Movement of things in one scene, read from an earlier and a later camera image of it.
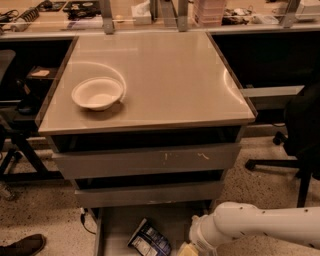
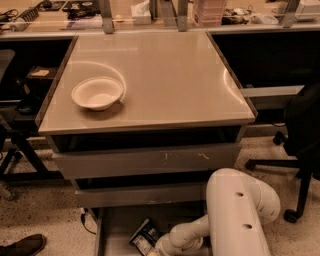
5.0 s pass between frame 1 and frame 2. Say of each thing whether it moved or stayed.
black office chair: stayed
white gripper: moved
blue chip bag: stayed
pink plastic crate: stayed
